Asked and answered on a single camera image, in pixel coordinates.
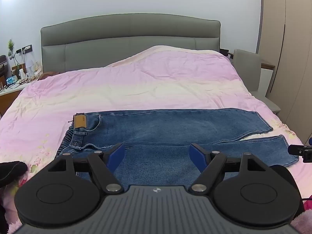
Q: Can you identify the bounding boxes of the pink floral duvet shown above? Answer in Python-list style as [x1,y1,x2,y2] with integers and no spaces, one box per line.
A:
[0,45,312,234]

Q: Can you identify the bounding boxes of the beige wardrobe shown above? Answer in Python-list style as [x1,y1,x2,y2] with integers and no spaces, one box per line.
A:
[256,0,312,147]

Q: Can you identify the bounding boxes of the small green plant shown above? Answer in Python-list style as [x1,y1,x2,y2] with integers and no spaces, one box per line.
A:
[7,39,15,60]

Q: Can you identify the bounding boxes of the dark cloth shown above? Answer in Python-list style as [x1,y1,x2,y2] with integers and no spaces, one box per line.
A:
[0,161,28,188]

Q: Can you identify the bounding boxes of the reddish brown cloth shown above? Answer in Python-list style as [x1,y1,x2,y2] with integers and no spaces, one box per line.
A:
[38,71,58,80]

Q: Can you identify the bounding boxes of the blue denim pants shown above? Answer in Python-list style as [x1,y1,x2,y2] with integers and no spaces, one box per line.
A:
[56,108,300,192]

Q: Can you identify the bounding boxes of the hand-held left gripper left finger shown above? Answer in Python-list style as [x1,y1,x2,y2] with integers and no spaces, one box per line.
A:
[47,143,126,193]

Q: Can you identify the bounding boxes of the black wall socket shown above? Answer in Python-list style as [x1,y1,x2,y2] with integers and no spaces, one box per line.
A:
[15,44,33,54]

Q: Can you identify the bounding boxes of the dark brown case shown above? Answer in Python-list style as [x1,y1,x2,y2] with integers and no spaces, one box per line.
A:
[0,55,9,90]

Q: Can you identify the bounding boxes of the pink fluffy cloth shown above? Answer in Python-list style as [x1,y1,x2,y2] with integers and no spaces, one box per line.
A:
[291,195,312,230]

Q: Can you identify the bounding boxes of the grey chair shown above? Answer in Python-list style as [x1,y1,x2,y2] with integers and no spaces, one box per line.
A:
[229,49,281,114]

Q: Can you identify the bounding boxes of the grey upholstered headboard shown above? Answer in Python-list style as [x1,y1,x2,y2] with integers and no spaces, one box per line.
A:
[40,13,222,73]

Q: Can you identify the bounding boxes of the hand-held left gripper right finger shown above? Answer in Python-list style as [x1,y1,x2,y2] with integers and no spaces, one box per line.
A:
[190,143,269,193]

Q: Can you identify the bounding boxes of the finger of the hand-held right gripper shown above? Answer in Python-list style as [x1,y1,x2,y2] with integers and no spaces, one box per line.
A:
[288,144,312,163]

